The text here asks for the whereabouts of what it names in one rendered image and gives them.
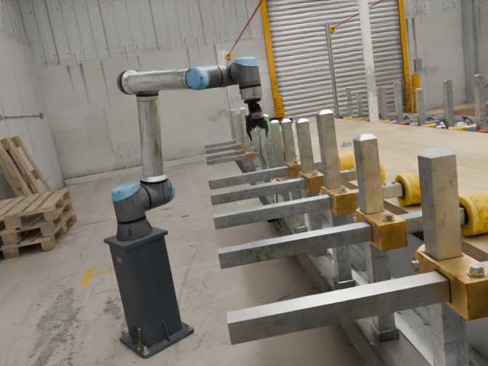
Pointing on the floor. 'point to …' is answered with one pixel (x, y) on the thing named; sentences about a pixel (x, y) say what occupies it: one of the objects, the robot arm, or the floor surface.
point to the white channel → (368, 60)
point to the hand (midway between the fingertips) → (260, 147)
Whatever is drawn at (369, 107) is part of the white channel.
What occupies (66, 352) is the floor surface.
